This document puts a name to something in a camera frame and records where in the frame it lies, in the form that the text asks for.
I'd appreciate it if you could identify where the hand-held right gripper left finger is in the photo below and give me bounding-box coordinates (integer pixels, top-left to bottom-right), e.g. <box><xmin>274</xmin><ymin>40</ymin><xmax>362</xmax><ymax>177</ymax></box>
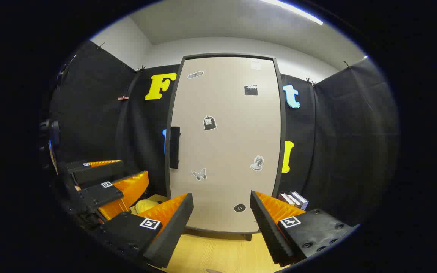
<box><xmin>101</xmin><ymin>193</ymin><xmax>195</xmax><ymax>269</ymax></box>

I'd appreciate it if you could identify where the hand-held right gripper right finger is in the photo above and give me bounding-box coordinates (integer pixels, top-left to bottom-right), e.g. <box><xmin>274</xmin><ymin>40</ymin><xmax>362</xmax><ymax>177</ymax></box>
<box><xmin>250</xmin><ymin>191</ymin><xmax>355</xmax><ymax>267</ymax></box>

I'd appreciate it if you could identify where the black door handle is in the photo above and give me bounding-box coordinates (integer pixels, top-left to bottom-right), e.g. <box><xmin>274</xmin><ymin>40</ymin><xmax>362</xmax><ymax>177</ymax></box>
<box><xmin>170</xmin><ymin>126</ymin><xmax>181</xmax><ymax>169</ymax></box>

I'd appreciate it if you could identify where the beige cabinet door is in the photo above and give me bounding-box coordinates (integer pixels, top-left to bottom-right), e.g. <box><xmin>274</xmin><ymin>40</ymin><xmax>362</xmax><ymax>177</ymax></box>
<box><xmin>164</xmin><ymin>53</ymin><xmax>286</xmax><ymax>235</ymax></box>

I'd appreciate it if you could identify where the pale yellow round object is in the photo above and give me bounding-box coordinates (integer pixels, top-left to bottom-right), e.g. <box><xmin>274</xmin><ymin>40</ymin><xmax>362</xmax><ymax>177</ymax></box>
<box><xmin>134</xmin><ymin>199</ymin><xmax>161</xmax><ymax>215</ymax></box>

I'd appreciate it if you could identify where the dark grey book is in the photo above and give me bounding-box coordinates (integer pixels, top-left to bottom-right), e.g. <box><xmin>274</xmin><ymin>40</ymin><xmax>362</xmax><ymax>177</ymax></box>
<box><xmin>285</xmin><ymin>192</ymin><xmax>302</xmax><ymax>209</ymax></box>

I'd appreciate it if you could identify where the white blue book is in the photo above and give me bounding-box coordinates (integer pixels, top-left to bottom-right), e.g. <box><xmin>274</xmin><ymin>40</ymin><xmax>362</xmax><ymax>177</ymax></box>
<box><xmin>291</xmin><ymin>191</ymin><xmax>309</xmax><ymax>211</ymax></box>

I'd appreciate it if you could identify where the black backdrop cloth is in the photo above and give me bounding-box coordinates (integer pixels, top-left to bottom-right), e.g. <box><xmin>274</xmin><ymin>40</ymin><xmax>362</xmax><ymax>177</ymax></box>
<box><xmin>46</xmin><ymin>40</ymin><xmax>400</xmax><ymax>228</ymax></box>

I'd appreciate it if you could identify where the ceiling light strip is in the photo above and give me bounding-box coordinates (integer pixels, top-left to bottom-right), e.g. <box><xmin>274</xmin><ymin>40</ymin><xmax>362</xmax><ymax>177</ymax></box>
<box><xmin>258</xmin><ymin>0</ymin><xmax>324</xmax><ymax>25</ymax></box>

